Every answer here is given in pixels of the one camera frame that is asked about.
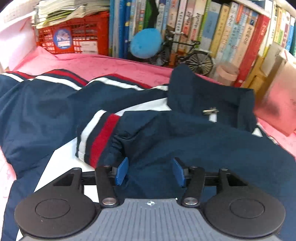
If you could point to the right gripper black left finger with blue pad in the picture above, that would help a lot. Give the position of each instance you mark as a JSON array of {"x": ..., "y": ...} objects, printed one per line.
[{"x": 71, "y": 202}]

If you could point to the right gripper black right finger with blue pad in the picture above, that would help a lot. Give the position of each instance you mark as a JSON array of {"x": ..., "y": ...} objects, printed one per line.
[{"x": 227, "y": 203}]

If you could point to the navy white red jacket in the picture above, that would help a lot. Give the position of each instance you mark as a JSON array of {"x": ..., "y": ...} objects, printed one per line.
[{"x": 114, "y": 118}]

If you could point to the silver metallic box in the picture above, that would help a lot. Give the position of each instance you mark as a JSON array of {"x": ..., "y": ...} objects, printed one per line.
[{"x": 275, "y": 101}]

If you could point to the pink round cup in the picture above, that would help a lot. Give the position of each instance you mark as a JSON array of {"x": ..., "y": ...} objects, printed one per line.
[{"x": 226, "y": 73}]

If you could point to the pink rabbit print cloth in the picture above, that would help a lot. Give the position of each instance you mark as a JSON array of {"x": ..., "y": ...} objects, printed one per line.
[{"x": 90, "y": 66}]

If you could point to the red plastic crate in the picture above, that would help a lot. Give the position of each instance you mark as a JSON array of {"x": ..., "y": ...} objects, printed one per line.
[{"x": 88, "y": 35}]

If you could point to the black miniature bicycle model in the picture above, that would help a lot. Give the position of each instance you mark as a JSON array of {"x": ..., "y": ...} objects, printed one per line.
[{"x": 198, "y": 60}]

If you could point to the blue plush ball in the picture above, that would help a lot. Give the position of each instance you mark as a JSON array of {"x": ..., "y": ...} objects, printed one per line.
[{"x": 146, "y": 43}]

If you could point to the red spine book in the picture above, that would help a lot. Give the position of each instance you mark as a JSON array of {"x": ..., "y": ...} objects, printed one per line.
[{"x": 252, "y": 50}]

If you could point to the stack of papers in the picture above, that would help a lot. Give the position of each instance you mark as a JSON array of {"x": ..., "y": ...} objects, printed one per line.
[{"x": 49, "y": 13}]

